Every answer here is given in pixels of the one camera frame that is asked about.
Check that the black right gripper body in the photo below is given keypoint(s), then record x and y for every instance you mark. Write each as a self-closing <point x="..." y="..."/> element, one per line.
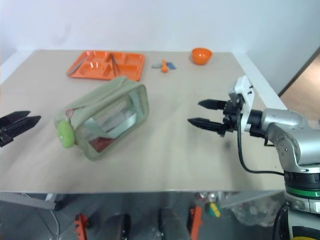
<point x="232" y="117"/>

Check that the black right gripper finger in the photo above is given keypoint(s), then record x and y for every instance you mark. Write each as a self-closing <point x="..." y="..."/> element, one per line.
<point x="212" y="104"/>
<point x="207" y="124"/>

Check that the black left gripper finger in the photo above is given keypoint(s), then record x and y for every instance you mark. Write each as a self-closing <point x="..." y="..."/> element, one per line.
<point x="15" y="118"/>
<point x="26" y="125"/>

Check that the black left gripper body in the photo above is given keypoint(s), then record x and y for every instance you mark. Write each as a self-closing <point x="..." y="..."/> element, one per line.
<point x="5" y="138"/>

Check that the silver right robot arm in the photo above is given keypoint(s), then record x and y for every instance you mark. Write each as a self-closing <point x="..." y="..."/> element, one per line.
<point x="287" y="130"/>

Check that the green transparent pouch bag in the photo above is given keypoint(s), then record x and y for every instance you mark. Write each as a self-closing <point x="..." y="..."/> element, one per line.
<point x="110" y="112"/>

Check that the green plush zipper charm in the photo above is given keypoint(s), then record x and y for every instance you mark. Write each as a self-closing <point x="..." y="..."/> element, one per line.
<point x="65" y="135"/>

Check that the orange plastic bowl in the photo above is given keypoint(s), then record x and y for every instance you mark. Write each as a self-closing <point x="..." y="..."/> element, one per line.
<point x="201" y="56"/>

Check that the small blue block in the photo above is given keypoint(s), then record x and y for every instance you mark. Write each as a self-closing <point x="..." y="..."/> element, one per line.
<point x="171" y="65"/>

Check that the small orange toy piece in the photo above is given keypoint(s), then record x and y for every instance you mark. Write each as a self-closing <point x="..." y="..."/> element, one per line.
<point x="164" y="67"/>

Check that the small grey block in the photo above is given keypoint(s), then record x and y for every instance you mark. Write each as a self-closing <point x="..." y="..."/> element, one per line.
<point x="156" y="65"/>

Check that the green yellow ball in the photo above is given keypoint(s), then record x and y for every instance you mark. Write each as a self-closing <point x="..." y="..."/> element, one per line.
<point x="212" y="209"/>

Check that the orange compartment tray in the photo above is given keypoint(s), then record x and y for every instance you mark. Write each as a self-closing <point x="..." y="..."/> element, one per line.
<point x="100" y="66"/>

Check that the clear plastic bag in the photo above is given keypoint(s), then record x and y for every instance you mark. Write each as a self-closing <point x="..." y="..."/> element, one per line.
<point x="252" y="212"/>

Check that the orange clamp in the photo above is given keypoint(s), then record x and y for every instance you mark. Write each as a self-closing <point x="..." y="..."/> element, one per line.
<point x="81" y="226"/>
<point x="196" y="222"/>

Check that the dark chopsticks pair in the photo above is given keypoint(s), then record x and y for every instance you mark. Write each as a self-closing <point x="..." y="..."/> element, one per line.
<point x="115" y="63"/>

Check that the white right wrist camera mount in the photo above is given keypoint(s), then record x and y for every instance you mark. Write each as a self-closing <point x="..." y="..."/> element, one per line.
<point x="246" y="92"/>

